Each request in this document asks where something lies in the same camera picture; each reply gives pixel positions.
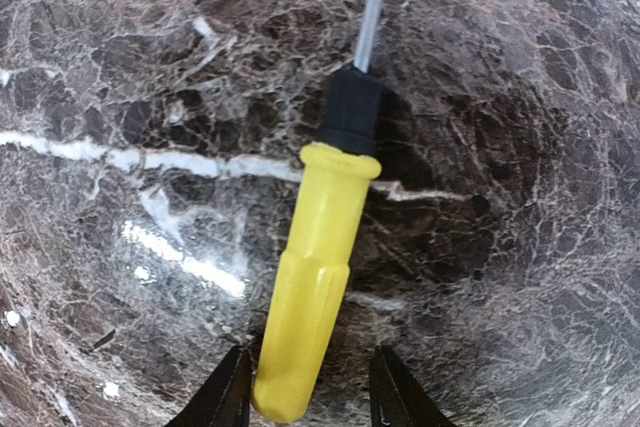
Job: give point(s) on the yellow handled screwdriver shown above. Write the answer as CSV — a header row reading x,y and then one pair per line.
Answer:
x,y
314,267

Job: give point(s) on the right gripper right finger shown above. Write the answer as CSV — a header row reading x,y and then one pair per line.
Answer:
x,y
396,397

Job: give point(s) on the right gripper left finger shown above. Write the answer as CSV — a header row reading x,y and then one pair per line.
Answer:
x,y
224,398

